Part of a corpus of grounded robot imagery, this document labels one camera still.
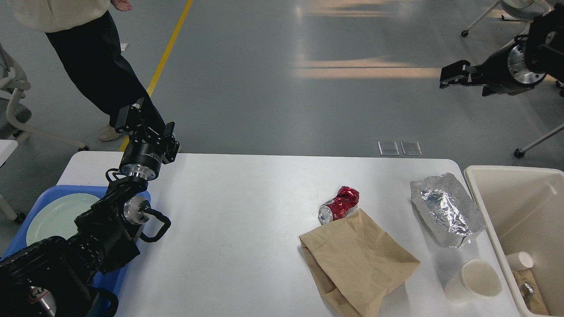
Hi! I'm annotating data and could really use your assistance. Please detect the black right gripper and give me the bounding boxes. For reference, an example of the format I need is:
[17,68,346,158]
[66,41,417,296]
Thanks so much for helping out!
[439,42,546,97]

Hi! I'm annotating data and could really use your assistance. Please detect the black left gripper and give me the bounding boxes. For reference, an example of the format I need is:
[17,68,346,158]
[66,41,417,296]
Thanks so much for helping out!
[115,98,181,181]

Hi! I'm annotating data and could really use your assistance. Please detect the aluminium foil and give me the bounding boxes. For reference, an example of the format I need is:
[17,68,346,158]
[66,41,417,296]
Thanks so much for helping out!
[410,173,486,248]

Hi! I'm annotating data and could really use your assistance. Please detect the light green plate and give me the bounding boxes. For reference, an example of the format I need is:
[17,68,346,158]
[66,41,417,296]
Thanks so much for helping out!
[26,193,99,246]

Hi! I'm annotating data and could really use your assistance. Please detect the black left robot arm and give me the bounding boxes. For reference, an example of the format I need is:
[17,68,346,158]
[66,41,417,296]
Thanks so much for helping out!
[0,98,181,317]

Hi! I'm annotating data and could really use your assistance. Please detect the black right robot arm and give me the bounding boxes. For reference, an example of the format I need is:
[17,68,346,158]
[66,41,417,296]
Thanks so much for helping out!
[439,5,564,96]

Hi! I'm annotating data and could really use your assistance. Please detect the chair leg with caster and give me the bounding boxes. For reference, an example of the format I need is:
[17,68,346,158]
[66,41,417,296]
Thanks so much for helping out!
[513,124,564,159]

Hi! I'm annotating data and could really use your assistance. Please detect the clear floor plate right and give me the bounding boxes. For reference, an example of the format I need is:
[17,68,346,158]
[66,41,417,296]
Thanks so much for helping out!
[400,141,423,156]

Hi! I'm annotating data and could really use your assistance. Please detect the clear floor plate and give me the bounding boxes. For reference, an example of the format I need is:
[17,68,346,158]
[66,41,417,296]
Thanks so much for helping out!
[378,141,400,156]
[400,141,423,156]

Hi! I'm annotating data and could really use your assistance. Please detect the person in cream sweater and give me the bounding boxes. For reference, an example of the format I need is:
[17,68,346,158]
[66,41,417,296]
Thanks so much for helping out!
[8,0,150,142]

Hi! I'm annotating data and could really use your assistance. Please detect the clear floor plate left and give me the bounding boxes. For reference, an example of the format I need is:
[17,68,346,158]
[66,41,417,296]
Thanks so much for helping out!
[378,141,400,156]

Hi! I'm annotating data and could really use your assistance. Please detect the white plastic bin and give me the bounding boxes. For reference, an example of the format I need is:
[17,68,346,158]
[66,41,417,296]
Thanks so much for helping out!
[464,165,564,317]

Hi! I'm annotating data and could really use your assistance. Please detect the white office chair left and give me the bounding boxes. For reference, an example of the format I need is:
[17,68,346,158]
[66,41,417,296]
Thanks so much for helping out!
[0,44,90,224]

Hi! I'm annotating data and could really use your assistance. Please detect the blue plastic tray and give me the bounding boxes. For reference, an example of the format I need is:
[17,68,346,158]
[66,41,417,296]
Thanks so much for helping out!
[0,185,151,317]

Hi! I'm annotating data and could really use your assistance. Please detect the crushed red soda can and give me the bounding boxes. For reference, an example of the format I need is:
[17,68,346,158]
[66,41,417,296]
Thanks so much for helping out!
[318,185,360,225]

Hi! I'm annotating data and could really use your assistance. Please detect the white paper cup in bin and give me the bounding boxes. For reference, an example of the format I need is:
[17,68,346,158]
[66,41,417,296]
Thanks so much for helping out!
[505,251,534,271]

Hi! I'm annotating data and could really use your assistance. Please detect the white paper cup on table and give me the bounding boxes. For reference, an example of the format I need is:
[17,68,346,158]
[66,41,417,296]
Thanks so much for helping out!
[444,259,502,305]

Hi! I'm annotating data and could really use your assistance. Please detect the clear plastic wrapper in bin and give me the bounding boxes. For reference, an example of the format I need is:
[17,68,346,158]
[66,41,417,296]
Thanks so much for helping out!
[518,280,534,307]

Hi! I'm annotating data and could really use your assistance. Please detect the brown paper bag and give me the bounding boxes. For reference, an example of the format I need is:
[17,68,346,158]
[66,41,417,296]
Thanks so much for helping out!
[299,209,420,317]

